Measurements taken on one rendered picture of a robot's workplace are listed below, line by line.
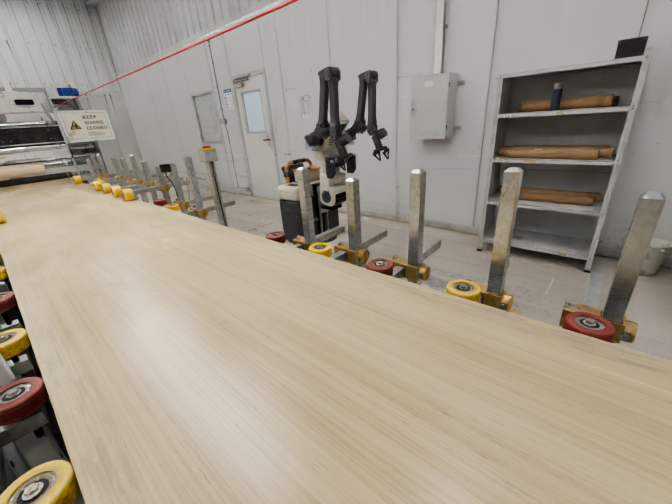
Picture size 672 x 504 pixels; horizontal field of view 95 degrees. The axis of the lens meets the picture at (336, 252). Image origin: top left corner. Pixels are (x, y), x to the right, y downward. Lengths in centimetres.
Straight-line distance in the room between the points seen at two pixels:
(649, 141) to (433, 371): 310
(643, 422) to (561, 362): 12
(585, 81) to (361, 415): 326
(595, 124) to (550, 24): 90
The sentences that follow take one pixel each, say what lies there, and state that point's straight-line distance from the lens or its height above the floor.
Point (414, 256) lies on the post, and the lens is 103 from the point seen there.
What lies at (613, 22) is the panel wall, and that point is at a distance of 353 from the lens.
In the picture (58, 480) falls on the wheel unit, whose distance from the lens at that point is 62.
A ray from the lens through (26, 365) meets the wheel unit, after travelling 108.
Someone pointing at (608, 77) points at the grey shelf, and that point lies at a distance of 348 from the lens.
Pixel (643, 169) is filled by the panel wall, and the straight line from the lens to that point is 353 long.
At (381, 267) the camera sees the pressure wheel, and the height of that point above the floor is 91.
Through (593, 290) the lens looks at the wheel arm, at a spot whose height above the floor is 84.
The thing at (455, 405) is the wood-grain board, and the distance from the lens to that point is 56.
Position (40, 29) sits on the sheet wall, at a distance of 1152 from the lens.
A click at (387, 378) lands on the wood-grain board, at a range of 58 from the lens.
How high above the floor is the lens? 131
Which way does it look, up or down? 23 degrees down
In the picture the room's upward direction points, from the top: 4 degrees counter-clockwise
